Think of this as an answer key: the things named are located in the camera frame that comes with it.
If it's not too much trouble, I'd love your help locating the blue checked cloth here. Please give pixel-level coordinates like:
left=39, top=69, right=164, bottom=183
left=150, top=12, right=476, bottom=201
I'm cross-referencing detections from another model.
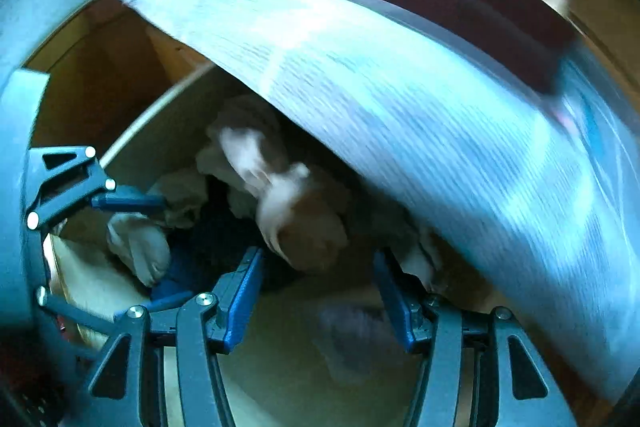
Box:
left=117, top=0, right=640, bottom=408

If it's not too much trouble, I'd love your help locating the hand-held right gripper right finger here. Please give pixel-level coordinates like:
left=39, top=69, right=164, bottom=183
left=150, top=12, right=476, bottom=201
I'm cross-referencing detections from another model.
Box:
left=372, top=249, right=578, bottom=427

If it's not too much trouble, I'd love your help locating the pink white sock bundle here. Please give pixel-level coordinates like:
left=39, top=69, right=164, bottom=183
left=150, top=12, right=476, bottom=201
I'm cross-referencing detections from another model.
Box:
left=197, top=97, right=321, bottom=258

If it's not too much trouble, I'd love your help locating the tan soft cloth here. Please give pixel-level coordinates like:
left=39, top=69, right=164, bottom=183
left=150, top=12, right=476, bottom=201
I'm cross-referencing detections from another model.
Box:
left=277, top=179, right=351, bottom=273

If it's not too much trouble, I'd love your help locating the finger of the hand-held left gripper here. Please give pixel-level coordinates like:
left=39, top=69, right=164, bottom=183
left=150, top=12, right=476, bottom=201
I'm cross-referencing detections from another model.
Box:
left=36, top=282, right=198, bottom=327
left=25, top=146, right=167, bottom=232

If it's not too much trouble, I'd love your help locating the pile of soft clothing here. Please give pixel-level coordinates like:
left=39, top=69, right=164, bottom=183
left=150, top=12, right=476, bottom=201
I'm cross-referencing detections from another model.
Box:
left=47, top=94, right=451, bottom=388

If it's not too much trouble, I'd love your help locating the wooden cabinet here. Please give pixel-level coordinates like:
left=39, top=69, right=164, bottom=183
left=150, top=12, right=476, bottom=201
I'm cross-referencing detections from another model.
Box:
left=25, top=2, right=216, bottom=168

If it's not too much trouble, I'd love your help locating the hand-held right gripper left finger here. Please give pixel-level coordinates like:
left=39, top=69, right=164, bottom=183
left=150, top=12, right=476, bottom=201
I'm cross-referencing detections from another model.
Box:
left=87, top=246, right=266, bottom=427

